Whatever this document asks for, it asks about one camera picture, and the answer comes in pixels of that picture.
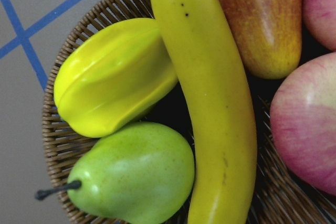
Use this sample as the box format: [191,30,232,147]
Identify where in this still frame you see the red apple front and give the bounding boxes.
[270,53,335,195]

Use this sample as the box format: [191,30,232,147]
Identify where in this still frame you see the red apple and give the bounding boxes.
[270,53,335,195]
[303,0,335,51]

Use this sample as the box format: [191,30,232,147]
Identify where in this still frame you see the red yellow mango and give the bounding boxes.
[219,0,302,80]

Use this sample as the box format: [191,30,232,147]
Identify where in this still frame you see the green pear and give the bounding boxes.
[35,122,194,223]

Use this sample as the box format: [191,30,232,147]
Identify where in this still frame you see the yellow banana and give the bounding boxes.
[151,0,257,223]
[54,18,177,138]

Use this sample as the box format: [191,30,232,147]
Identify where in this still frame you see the red apple left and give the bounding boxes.
[303,0,335,51]

